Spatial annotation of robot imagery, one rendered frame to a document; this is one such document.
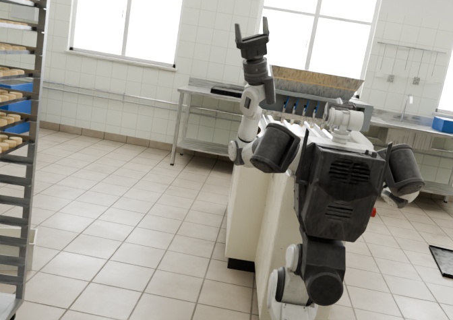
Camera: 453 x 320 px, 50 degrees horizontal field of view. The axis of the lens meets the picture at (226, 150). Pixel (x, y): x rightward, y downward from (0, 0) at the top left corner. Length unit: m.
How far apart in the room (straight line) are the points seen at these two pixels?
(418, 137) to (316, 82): 2.86
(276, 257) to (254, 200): 0.70
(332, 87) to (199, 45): 3.31
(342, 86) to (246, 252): 1.19
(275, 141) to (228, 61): 4.49
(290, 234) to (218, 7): 4.14
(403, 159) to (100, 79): 5.12
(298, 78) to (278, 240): 1.05
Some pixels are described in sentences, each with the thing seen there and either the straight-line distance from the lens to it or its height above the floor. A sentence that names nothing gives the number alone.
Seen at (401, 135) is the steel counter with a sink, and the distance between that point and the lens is 5.62.
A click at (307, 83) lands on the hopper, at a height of 1.24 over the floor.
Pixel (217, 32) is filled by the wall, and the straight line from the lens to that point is 6.05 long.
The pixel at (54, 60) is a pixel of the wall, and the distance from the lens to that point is 6.61.
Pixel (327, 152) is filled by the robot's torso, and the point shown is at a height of 1.11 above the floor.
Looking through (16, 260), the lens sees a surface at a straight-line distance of 2.33.
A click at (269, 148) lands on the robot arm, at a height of 1.07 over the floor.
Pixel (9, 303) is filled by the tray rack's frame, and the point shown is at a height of 0.15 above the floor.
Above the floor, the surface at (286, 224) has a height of 0.60.
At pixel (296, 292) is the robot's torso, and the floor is 0.48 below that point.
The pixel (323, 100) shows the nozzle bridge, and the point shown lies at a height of 1.16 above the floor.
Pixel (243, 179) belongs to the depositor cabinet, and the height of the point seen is 0.61.
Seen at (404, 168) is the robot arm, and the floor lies 1.08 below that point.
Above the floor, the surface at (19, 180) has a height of 0.69.
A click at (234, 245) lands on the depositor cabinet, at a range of 3.11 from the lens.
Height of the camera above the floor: 1.35
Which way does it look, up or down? 11 degrees down
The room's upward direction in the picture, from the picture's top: 9 degrees clockwise
